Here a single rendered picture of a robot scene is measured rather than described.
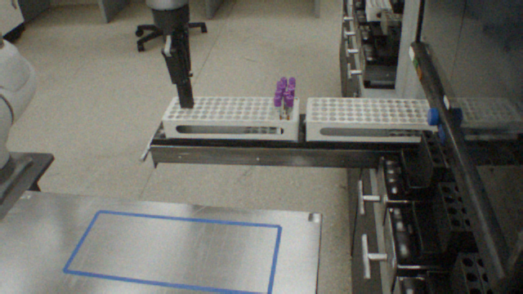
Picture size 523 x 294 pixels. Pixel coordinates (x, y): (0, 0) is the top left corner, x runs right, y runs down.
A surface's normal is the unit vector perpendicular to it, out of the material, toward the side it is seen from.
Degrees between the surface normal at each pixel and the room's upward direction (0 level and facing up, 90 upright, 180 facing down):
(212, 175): 0
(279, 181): 0
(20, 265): 0
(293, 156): 90
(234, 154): 90
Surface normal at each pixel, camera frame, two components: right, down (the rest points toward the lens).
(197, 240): -0.05, -0.80
